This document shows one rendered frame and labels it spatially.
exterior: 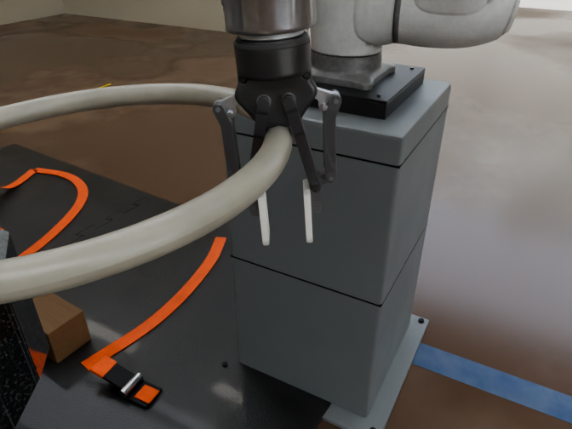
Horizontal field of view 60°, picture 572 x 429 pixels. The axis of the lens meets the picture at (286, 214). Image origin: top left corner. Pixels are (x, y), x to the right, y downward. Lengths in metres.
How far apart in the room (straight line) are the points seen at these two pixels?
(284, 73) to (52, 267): 0.26
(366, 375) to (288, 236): 0.41
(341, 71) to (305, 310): 0.57
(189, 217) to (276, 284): 0.87
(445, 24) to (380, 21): 0.12
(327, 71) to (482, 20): 0.31
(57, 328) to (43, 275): 1.22
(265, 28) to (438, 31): 0.61
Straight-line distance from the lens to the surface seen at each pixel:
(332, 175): 0.54
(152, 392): 1.47
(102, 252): 0.36
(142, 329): 1.66
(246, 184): 0.41
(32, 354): 1.22
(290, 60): 0.48
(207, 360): 1.54
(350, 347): 1.25
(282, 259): 1.17
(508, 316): 1.83
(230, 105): 0.52
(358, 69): 1.07
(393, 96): 1.02
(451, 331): 1.71
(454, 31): 1.03
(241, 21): 0.47
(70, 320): 1.60
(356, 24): 1.04
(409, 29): 1.03
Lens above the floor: 1.14
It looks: 31 degrees down
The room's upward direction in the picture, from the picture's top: straight up
